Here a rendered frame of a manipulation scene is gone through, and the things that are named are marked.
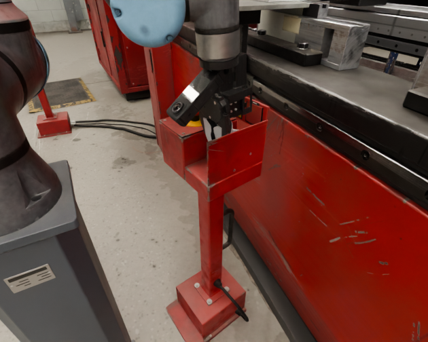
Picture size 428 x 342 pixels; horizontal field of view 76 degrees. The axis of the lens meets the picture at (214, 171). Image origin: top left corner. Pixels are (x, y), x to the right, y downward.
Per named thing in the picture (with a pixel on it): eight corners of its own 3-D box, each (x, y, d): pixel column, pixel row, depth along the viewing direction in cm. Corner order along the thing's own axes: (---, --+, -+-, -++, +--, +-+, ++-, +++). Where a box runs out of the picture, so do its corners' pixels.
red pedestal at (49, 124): (39, 127, 231) (-7, 15, 183) (71, 123, 239) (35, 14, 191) (37, 138, 216) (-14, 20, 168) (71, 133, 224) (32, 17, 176)
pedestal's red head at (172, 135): (163, 161, 72) (154, 95, 61) (212, 143, 80) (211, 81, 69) (208, 203, 59) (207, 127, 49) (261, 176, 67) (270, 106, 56)
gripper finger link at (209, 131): (235, 148, 64) (234, 111, 58) (215, 158, 61) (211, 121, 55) (226, 142, 66) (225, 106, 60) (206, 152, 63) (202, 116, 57)
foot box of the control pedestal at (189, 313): (164, 308, 107) (161, 291, 100) (215, 274, 119) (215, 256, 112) (193, 354, 94) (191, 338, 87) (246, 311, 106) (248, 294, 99)
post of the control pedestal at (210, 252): (201, 286, 101) (195, 167, 70) (212, 279, 104) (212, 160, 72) (210, 298, 98) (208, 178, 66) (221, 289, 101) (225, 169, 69)
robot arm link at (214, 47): (212, 37, 42) (184, 30, 47) (215, 67, 45) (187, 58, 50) (248, 28, 45) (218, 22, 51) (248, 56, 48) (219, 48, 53)
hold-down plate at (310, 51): (245, 43, 90) (246, 33, 88) (259, 42, 91) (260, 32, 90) (303, 66, 67) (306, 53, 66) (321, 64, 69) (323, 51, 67)
